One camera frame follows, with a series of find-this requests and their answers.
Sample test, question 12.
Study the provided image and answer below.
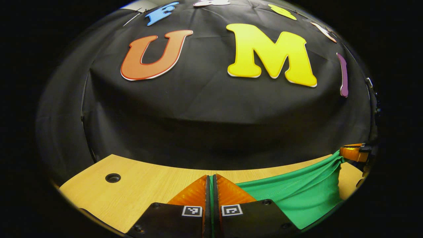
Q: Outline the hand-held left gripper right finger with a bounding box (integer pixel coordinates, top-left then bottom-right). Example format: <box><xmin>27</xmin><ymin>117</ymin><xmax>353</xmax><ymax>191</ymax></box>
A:
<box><xmin>213</xmin><ymin>174</ymin><xmax>300</xmax><ymax>238</ymax></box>

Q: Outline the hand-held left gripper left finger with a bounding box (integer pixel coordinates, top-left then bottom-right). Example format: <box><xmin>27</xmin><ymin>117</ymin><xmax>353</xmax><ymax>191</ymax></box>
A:
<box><xmin>127</xmin><ymin>175</ymin><xmax>212</xmax><ymax>238</ymax></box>

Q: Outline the green T-shirt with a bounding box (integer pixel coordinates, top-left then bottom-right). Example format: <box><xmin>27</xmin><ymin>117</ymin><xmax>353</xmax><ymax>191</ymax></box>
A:
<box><xmin>209</xmin><ymin>150</ymin><xmax>346</xmax><ymax>231</ymax></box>

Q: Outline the black backdrop cloth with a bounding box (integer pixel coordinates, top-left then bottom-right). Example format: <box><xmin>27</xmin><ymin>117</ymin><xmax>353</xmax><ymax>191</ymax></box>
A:
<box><xmin>36</xmin><ymin>0</ymin><xmax>379</xmax><ymax>186</ymax></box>

